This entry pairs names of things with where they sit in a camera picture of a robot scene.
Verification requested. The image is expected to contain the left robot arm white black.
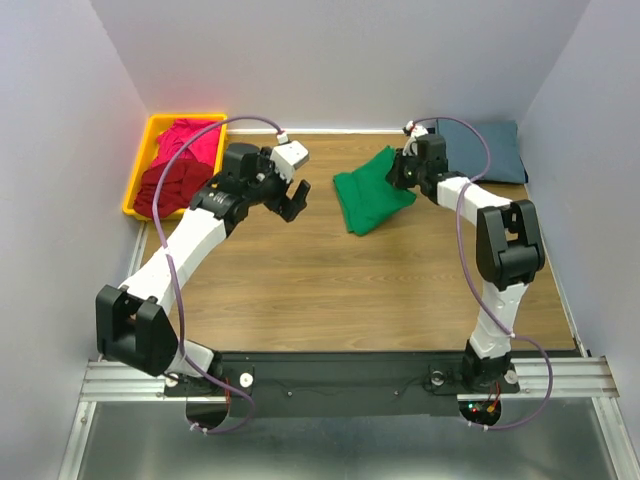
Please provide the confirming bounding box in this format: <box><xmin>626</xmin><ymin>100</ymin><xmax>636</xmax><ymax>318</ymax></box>
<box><xmin>95</xmin><ymin>141</ymin><xmax>310</xmax><ymax>384</ymax></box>

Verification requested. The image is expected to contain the yellow plastic bin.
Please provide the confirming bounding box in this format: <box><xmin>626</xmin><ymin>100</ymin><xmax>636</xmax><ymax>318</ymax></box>
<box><xmin>122</xmin><ymin>112</ymin><xmax>227</xmax><ymax>221</ymax></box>

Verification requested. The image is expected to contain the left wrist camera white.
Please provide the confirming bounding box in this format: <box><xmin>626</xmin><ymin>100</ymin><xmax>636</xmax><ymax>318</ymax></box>
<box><xmin>270</xmin><ymin>141</ymin><xmax>309</xmax><ymax>183</ymax></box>

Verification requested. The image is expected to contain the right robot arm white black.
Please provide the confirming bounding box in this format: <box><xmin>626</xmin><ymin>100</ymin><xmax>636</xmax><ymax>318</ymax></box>
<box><xmin>386</xmin><ymin>133</ymin><xmax>545</xmax><ymax>389</ymax></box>

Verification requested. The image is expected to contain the green t shirt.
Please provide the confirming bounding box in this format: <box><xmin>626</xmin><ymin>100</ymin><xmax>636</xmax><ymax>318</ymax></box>
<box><xmin>333</xmin><ymin>146</ymin><xmax>417</xmax><ymax>236</ymax></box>

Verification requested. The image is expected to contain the folded blue grey t shirt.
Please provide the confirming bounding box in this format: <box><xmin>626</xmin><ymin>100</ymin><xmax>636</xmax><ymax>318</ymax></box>
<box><xmin>436</xmin><ymin>119</ymin><xmax>528</xmax><ymax>185</ymax></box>

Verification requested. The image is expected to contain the dark red t shirt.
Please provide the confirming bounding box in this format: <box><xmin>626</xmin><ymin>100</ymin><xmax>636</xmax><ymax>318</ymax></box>
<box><xmin>133</xmin><ymin>158</ymin><xmax>213</xmax><ymax>219</ymax></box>

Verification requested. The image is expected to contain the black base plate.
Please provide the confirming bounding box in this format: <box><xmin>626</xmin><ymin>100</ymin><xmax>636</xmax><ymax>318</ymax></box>
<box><xmin>165</xmin><ymin>351</ymin><xmax>519</xmax><ymax>426</ymax></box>

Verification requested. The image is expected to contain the aluminium rail frame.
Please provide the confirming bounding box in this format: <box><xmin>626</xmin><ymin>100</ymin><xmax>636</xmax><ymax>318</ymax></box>
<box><xmin>61</xmin><ymin>215</ymin><xmax>639</xmax><ymax>479</ymax></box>

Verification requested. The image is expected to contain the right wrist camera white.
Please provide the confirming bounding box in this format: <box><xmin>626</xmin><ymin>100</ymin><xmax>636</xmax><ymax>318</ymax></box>
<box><xmin>402</xmin><ymin>120</ymin><xmax>435</xmax><ymax>156</ymax></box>

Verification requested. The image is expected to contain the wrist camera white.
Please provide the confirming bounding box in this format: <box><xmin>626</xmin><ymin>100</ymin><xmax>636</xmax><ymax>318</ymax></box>
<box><xmin>402</xmin><ymin>120</ymin><xmax>435</xmax><ymax>156</ymax></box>
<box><xmin>270</xmin><ymin>141</ymin><xmax>309</xmax><ymax>183</ymax></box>

